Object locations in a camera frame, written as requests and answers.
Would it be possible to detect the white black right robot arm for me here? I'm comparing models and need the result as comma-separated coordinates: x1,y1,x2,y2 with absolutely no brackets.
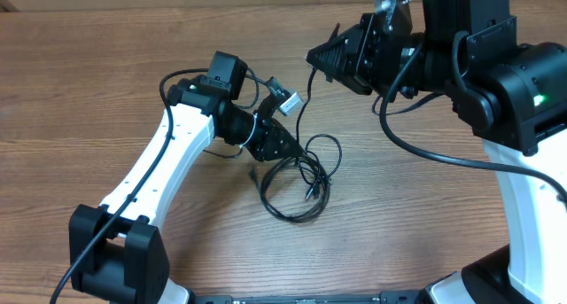
307,0,566,303

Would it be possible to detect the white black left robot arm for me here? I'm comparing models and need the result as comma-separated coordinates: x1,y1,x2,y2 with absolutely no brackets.
51,51,303,303

